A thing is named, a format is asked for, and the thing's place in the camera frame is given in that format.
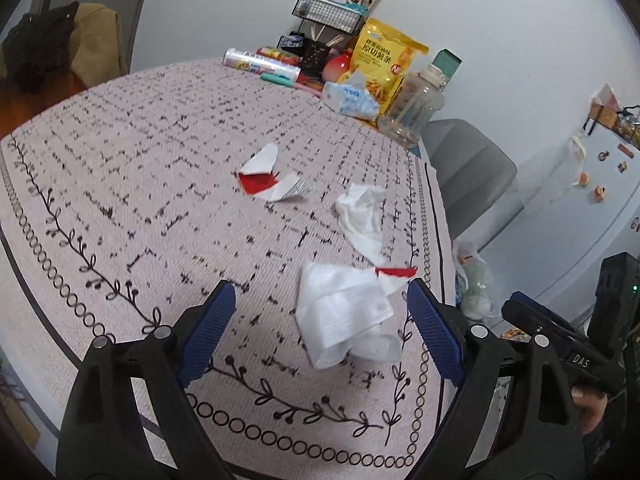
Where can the clear bag white contents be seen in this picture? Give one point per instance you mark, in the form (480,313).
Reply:
(476,295)

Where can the person's right hand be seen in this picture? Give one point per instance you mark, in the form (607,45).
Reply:
(590,404)

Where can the black garment on chair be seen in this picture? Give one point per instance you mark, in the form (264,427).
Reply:
(38,48)

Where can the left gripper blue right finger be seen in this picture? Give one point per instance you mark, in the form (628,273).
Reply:
(437,324)

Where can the black wire mesh rack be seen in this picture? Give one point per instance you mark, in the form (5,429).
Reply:
(330,14)

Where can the white mesh bag on fridge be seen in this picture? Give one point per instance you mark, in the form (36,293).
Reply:
(548,175)

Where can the burger fridge magnet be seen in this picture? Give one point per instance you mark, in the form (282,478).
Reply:
(583,179)

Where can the green tall box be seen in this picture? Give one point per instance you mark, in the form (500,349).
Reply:
(447,62)

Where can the red white wrapper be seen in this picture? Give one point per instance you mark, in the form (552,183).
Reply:
(258,179)

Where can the red peach ornament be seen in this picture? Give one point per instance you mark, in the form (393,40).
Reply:
(336,67)

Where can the orange fridge magnet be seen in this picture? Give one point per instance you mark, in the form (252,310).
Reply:
(599,194)

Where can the blue tissue pack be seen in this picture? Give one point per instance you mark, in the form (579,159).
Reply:
(351,98)

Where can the white roll package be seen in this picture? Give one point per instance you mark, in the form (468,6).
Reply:
(257,64)

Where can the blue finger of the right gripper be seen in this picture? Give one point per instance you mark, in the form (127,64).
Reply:
(522,306)

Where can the white refrigerator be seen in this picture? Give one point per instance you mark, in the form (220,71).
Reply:
(554,257)

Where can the patterned pink tablecloth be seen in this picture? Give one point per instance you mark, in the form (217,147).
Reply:
(121,207)

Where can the teal pen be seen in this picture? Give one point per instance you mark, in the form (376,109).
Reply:
(280,80)

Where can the yellow snack bag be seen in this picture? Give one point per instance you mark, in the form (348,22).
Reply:
(382,57)

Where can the grey upholstered chair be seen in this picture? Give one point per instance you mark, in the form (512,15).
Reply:
(472,171)

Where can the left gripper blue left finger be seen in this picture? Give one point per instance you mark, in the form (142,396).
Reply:
(206,325)

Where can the small crumpled white tissue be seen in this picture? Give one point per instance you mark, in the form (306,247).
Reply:
(359,216)

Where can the chair with brown jacket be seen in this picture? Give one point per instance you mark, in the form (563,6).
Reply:
(97,55)

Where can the clear plastic jar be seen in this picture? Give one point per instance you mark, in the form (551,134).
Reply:
(415,102)

